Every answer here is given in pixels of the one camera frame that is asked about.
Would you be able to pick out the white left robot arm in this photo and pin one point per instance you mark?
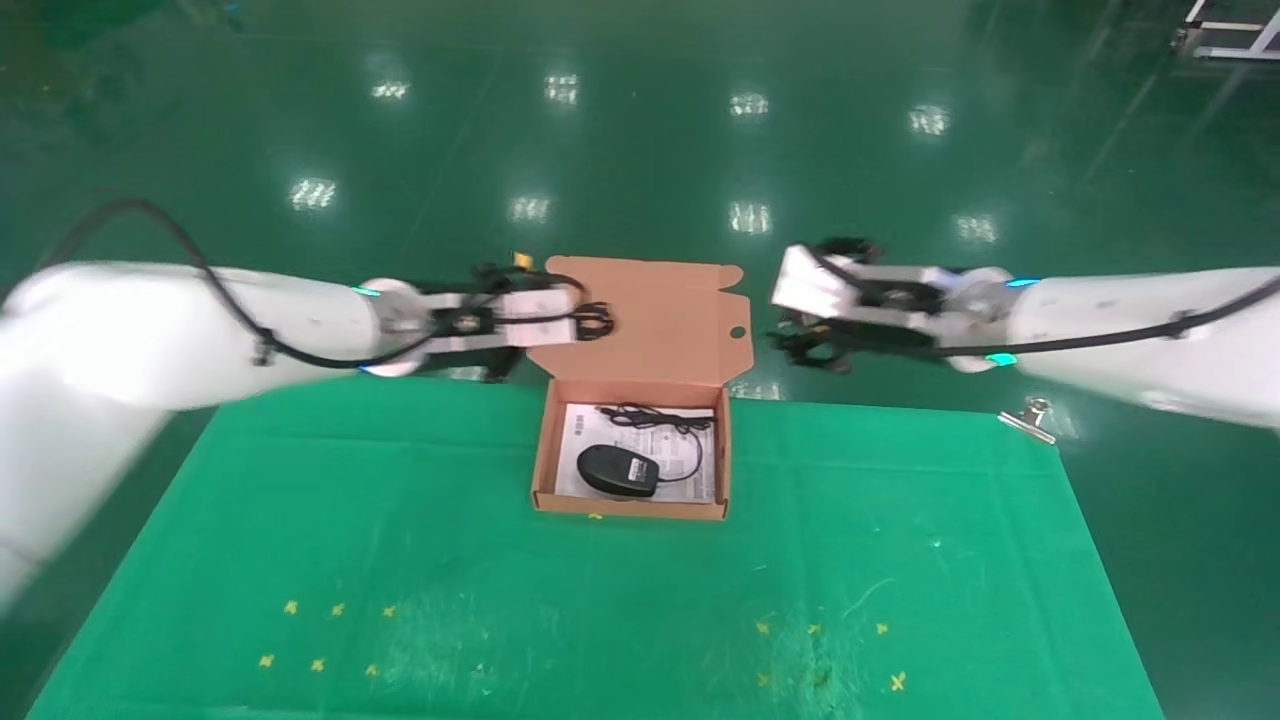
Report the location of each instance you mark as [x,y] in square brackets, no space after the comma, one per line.
[130,330]

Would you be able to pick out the metal binder clip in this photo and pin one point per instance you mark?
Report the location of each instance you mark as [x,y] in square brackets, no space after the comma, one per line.
[1027,420]

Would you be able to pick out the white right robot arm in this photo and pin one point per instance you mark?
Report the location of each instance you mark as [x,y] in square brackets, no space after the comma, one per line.
[1130,340]

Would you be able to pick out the white printed paper leaflet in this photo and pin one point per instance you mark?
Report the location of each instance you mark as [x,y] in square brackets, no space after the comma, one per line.
[575,440]

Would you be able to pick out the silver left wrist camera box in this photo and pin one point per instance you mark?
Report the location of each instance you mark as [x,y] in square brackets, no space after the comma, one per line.
[540,315]

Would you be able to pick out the green table cloth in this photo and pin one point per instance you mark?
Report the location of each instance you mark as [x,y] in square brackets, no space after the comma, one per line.
[620,600]

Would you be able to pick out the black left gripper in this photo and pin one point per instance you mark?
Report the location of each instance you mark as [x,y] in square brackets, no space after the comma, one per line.
[500,362]

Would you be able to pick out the orange cardboard box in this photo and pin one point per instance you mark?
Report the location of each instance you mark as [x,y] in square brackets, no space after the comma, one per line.
[650,320]

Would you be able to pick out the white metal frame rack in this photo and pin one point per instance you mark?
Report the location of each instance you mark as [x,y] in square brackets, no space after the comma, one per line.
[1230,50]

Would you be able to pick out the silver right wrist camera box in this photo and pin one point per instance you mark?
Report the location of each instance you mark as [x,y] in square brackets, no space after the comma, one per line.
[815,285]

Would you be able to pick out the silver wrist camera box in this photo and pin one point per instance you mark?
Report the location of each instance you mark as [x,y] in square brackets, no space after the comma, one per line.
[815,285]
[540,315]

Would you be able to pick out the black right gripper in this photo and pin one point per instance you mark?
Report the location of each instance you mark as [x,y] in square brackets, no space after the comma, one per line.
[895,337]

